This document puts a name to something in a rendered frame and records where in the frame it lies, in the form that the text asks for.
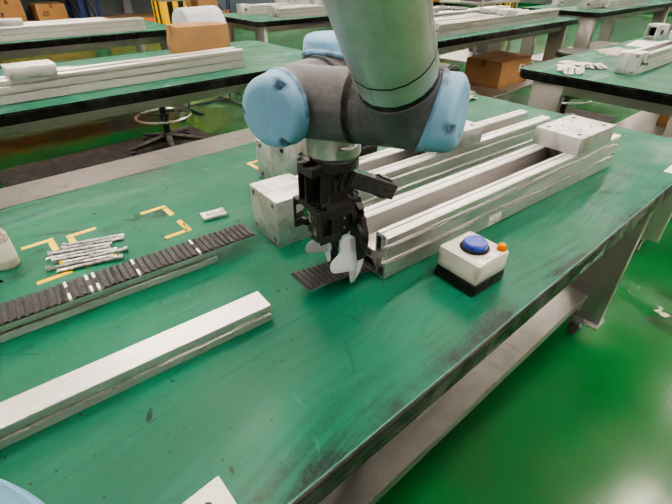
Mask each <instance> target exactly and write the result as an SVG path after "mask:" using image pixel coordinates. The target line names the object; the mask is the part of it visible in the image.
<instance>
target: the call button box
mask: <svg viewBox="0 0 672 504"><path fill-rule="evenodd" d="M469 235H477V234H475V233H474V232H472V231H469V232H467V233H465V234H463V235H461V236H459V237H457V238H455V239H453V240H451V241H449V242H446V243H444V244H442V245H441V246H440V249H439V255H438V262H437V263H438V264H437V266H436V272H435V273H436V275H438V276H439V277H441V278H443V279H444V280H446V281H447V282H449V283H451V284H452V285H454V286H455V287H457V288H458V289H460V290H462V291H463V292H465V293H466V294H468V295H470V296H471V297H474V296H475V295H477V294H478V293H480V292H482V291H483V290H485V289H487V288H488V287H490V286H491V285H493V284H495V283H496V282H498V281H500V280H501V279H502V277H503V273H504V270H503V269H504V268H505V265H506V261H507V257H508V253H509V251H508V250H506V251H505V252H500V251H498V250H497V244H495V243H493V242H491V241H489V240H487V239H486V240H487V241H488V248H487V250H486V251H483V252H473V251H470V250H467V249H466V248H464V247H463V245H462V242H463V239H464V238H465V237H467V236H469ZM477 236H479V235H477Z"/></svg>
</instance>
